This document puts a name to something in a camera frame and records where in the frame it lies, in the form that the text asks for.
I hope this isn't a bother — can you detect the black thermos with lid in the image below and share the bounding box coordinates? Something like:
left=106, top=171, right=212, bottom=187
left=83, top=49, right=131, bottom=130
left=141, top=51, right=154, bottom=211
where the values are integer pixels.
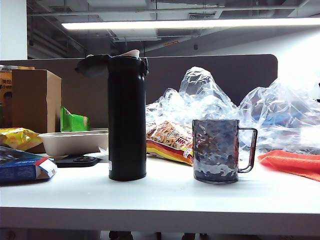
left=74, top=49, right=150, bottom=182

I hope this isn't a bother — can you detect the orange striped snack bag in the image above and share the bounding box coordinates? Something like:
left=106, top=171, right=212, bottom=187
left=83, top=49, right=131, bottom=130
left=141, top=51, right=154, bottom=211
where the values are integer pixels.
left=145, top=120, right=195, bottom=167

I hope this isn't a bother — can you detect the crumpled clear plastic bag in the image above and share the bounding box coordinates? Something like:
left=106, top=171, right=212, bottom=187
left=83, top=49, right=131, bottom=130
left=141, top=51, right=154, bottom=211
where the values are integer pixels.
left=145, top=66, right=241, bottom=131
left=238, top=79, right=320, bottom=154

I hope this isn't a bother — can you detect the hammered clear glass mug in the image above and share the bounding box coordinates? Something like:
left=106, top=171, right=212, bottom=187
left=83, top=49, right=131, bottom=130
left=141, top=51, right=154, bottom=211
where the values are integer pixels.
left=191, top=118, right=259, bottom=185

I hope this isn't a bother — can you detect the white crumpled tissue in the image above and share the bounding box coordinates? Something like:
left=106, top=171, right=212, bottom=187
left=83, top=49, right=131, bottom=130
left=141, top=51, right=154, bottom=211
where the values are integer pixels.
left=83, top=146, right=110, bottom=161

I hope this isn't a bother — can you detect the green snack packet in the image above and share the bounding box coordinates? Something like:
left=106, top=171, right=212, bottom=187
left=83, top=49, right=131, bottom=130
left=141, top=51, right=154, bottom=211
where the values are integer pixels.
left=60, top=106, right=91, bottom=133

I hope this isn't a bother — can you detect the dark desk partition panel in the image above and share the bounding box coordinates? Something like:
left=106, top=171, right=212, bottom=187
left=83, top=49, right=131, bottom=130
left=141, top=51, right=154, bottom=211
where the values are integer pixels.
left=0, top=53, right=279, bottom=131

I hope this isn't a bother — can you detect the beige paper pulp bowl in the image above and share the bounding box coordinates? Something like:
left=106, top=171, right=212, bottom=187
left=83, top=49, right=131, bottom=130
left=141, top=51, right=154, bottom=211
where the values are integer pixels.
left=38, top=129, right=110, bottom=158

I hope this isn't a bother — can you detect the black smartphone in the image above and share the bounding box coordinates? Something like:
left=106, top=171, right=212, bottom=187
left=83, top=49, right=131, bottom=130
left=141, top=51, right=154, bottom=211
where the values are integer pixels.
left=55, top=154, right=102, bottom=168

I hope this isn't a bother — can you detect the ceiling strip light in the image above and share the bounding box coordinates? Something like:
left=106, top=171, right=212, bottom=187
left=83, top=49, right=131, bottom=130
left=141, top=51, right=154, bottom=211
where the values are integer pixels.
left=60, top=17, right=320, bottom=31

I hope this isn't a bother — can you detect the brown cardboard box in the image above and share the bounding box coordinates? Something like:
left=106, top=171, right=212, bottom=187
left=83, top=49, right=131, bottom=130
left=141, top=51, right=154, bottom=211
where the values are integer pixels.
left=11, top=69, right=62, bottom=134

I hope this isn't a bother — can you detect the orange cloth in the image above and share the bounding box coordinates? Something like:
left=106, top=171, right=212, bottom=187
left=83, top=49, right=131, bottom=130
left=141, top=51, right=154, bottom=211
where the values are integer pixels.
left=257, top=149, right=320, bottom=182

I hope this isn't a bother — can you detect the yellow snack bag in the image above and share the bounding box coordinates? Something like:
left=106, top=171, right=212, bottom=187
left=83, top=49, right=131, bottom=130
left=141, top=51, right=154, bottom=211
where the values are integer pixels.
left=0, top=127, right=43, bottom=152

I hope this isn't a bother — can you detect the blue carton box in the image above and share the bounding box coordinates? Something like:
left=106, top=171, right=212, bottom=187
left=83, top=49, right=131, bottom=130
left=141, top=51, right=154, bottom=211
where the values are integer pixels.
left=0, top=145, right=58, bottom=185

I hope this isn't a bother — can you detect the yellow printed box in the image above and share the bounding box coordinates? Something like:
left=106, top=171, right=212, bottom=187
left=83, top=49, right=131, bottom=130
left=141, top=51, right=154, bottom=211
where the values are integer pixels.
left=0, top=65, right=35, bottom=128

